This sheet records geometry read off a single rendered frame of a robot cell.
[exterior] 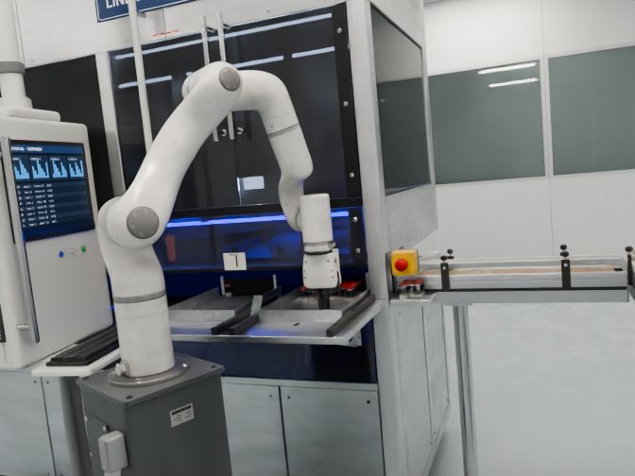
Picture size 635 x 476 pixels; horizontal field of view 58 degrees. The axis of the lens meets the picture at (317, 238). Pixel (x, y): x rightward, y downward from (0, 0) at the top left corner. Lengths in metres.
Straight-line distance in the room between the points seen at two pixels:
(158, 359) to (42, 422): 1.46
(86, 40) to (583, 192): 5.07
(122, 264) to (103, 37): 1.12
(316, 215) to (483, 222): 4.91
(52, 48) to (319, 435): 1.71
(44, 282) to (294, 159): 0.92
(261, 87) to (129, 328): 0.67
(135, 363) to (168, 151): 0.49
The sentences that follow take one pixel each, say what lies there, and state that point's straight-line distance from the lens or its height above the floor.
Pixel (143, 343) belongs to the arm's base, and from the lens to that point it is 1.39.
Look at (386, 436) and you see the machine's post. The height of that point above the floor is 0.42.
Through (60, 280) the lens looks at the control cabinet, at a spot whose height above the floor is 1.02.
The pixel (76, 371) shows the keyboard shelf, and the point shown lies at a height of 0.80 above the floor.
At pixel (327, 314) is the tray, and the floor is 0.90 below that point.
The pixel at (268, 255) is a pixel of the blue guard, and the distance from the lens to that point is 1.96.
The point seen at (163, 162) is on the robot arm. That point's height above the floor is 1.35.
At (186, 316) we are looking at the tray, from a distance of 1.85.
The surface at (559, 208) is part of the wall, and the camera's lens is 6.36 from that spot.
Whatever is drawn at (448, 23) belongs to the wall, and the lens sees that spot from 6.55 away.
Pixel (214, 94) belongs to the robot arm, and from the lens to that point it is 1.40.
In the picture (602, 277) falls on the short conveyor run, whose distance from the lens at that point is 1.89.
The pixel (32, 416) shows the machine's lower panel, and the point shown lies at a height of 0.38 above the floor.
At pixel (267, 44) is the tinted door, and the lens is 1.97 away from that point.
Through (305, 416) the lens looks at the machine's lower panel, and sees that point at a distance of 2.08.
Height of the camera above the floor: 1.29
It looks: 6 degrees down
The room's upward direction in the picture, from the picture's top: 5 degrees counter-clockwise
